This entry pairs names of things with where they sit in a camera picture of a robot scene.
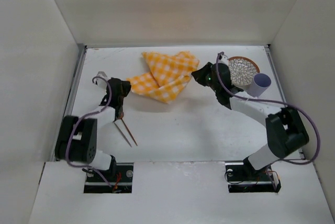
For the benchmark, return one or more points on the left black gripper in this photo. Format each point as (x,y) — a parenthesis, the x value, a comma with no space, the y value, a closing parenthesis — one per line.
(123,88)

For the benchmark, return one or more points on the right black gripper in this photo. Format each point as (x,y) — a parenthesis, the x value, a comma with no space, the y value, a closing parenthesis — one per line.
(201,73)

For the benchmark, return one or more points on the copper spoon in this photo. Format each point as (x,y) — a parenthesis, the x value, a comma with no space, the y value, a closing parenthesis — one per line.
(130,133)

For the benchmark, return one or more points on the yellow white checkered cloth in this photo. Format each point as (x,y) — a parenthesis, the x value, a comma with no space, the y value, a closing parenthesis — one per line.
(168,75)

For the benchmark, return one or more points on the silver copper fork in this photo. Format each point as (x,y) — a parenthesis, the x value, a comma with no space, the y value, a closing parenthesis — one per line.
(121,132)

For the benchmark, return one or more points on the floral patterned plate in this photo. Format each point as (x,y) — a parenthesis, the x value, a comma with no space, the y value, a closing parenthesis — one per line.
(242,71)

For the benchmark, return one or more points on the lavender cup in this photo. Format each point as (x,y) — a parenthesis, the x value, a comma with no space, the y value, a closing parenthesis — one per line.
(260,83)

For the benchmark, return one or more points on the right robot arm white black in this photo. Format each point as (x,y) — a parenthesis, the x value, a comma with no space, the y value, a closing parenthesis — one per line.
(285,130)

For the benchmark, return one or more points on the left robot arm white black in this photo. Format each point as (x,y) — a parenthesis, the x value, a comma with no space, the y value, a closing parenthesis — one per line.
(77,138)

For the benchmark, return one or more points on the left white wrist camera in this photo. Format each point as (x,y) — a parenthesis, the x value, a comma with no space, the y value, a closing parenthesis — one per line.
(101,79)

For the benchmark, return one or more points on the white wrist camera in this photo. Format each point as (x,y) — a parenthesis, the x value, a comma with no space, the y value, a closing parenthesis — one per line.
(222,58)
(101,79)

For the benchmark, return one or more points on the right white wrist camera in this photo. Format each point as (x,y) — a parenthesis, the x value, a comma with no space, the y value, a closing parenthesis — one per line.
(222,58)

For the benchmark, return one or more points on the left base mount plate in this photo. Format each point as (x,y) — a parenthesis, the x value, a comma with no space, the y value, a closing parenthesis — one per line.
(120,183)

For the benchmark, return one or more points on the base mount plate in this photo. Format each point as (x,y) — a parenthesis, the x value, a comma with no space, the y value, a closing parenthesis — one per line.
(120,183)
(240,180)

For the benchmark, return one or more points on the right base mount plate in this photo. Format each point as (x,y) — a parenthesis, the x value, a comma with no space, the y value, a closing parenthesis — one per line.
(240,180)

